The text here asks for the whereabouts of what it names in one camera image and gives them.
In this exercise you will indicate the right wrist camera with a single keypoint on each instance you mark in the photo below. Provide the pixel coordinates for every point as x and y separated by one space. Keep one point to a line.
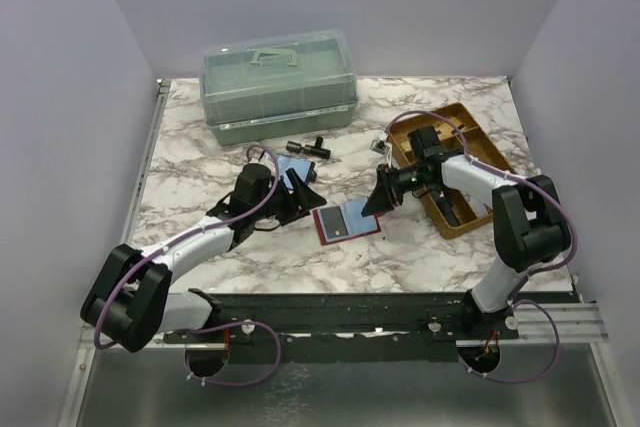
382 147

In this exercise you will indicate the red card holder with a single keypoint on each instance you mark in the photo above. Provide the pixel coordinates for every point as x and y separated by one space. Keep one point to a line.
357 225

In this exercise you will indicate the green plastic storage box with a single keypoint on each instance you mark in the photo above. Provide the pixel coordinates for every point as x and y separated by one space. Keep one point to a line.
278 86

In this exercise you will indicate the black tool in tray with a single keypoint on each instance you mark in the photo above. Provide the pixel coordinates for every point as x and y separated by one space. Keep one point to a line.
445 206

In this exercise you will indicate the black T-shaped pipe fitting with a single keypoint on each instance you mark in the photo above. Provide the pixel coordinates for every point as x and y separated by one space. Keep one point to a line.
316 149

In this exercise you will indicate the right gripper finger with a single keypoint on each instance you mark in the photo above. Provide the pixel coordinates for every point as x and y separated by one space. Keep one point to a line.
397 196
382 198

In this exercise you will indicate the aluminium rail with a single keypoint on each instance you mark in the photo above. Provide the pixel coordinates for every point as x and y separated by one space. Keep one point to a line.
568 322

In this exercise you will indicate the brown woven tray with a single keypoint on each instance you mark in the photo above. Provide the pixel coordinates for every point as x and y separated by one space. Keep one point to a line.
471 212

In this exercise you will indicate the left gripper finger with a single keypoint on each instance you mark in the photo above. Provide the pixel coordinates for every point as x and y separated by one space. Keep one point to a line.
303 196
291 216

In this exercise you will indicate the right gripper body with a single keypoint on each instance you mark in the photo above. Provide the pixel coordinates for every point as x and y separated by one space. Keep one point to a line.
391 187

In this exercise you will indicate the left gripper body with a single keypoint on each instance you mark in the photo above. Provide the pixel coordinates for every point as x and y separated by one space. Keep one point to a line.
289 195

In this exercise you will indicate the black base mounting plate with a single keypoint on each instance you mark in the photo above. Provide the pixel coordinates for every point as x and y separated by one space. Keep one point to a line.
345 351

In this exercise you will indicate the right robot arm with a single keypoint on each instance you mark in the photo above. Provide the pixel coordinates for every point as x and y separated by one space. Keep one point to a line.
530 227

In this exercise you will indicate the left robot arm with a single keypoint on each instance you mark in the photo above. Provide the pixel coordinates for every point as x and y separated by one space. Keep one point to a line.
129 300

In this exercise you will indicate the smartphone with blue screen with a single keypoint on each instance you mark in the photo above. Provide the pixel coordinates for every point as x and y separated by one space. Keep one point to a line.
305 169

